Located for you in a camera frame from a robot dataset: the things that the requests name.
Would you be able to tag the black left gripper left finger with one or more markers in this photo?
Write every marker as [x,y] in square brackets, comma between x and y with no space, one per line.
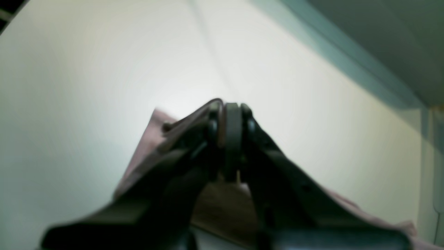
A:
[154,207]

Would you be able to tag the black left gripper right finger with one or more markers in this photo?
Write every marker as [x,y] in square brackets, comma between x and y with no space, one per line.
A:
[293,211]

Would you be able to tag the mauve grey t-shirt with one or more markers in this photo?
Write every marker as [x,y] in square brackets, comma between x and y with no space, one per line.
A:
[227,209]

